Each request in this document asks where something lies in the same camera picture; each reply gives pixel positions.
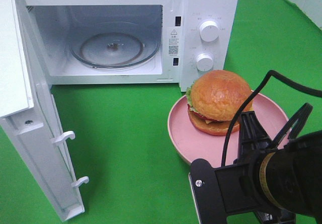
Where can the toy hamburger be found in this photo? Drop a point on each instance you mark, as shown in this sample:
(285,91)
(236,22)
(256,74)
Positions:
(214,99)

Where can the lower white microwave knob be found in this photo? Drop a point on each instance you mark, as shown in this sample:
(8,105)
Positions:
(204,62)

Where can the upper white microwave knob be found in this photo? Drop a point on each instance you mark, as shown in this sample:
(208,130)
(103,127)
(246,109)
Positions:
(209,31)

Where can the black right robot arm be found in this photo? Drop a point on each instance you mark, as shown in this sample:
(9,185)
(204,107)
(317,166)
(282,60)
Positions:
(286,170)

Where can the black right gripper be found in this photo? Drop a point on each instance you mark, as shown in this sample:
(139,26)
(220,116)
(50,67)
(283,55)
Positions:
(247,168)

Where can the glass microwave turntable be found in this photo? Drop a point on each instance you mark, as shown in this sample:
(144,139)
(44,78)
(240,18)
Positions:
(115,45)

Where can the white microwave oven body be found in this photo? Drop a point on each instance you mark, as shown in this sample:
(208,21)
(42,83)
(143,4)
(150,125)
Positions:
(56,19)

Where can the green table cloth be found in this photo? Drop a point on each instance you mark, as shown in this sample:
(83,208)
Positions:
(121,136)

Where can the white microwave knob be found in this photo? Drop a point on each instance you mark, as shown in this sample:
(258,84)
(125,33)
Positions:
(209,31)
(204,62)

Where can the white warning label sticker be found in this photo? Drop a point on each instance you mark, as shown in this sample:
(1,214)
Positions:
(173,41)

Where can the white microwave door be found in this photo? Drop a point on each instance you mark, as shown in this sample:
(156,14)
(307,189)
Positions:
(29,115)

